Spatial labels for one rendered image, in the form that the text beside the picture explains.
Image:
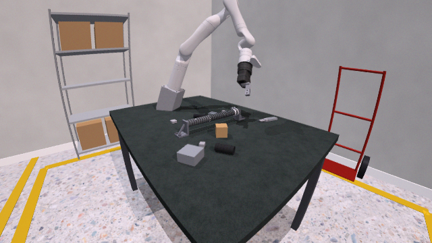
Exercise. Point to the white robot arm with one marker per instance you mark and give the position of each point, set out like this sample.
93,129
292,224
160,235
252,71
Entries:
203,31

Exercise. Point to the small tan box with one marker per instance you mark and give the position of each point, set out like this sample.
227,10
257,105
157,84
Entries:
221,130

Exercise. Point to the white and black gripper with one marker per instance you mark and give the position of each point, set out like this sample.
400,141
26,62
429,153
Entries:
245,65

